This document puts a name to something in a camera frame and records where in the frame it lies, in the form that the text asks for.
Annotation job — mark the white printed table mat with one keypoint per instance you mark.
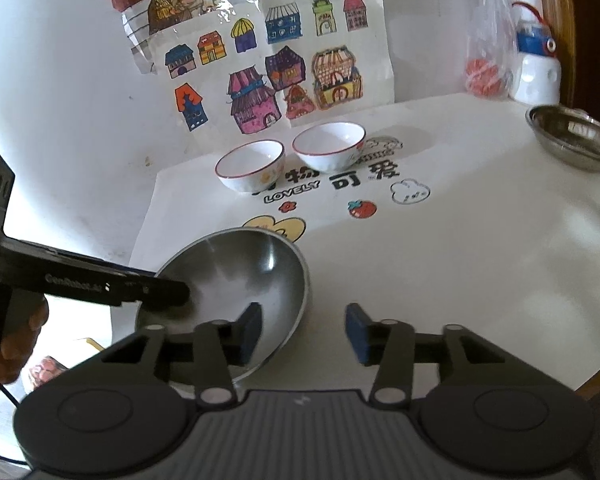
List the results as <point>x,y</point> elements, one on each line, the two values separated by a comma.
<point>468,221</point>

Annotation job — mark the white ceramic bowl red rim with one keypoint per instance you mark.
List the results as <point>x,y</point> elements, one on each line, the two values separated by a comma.
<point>252,167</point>

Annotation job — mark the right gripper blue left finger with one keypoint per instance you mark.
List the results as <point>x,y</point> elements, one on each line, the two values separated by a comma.
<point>218,345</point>

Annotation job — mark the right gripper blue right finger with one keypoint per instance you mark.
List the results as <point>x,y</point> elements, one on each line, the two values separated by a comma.
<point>387,344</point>

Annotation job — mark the brown wooden door frame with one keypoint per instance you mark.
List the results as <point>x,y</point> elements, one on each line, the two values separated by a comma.
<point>560,16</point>

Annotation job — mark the deep steel bowl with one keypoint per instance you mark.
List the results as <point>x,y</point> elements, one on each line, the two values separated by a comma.
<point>226,272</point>

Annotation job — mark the clear plastic bag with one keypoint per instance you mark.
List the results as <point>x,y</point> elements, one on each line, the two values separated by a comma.
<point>491,35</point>

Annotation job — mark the person's left hand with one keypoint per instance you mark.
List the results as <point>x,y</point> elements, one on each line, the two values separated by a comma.
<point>17,347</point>

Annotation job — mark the coloured houses drawing sheet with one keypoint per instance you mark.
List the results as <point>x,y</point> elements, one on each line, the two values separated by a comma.
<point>273,64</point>

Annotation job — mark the red round object in bag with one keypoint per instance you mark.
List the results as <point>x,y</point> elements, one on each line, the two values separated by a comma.
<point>484,78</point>

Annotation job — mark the white blue snowman bottle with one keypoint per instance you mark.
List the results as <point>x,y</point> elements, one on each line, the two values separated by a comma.
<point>537,70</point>

